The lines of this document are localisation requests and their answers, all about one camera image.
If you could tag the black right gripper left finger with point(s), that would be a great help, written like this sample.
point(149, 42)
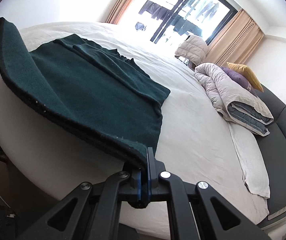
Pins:
point(139, 188)

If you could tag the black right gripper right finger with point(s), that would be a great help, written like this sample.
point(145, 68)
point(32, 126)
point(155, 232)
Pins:
point(156, 190)

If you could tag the dark green knit garment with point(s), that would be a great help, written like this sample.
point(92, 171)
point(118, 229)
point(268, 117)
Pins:
point(92, 92)

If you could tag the white bed sheet mattress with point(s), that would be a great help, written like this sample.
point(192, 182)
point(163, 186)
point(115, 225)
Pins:
point(195, 141)

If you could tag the folded beige quilted duvet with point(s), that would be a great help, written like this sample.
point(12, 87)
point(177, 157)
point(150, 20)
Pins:
point(233, 102)

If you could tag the purple pillow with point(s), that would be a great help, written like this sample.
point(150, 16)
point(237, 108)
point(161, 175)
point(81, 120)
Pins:
point(240, 79)

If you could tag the beige puffer jacket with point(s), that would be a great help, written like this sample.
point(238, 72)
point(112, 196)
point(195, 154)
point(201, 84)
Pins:
point(194, 49)

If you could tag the mustard yellow pillow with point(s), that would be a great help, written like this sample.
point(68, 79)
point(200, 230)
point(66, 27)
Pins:
point(245, 71)

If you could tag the beige curtain left side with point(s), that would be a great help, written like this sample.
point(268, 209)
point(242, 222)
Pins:
point(117, 11)

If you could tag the beige curtain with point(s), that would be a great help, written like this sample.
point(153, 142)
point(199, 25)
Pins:
point(235, 42)
point(117, 11)

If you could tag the beige curtain right side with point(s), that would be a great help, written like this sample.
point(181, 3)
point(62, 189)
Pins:
point(235, 42)

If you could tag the black window frame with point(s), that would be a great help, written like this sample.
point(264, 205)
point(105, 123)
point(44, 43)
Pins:
point(204, 18)

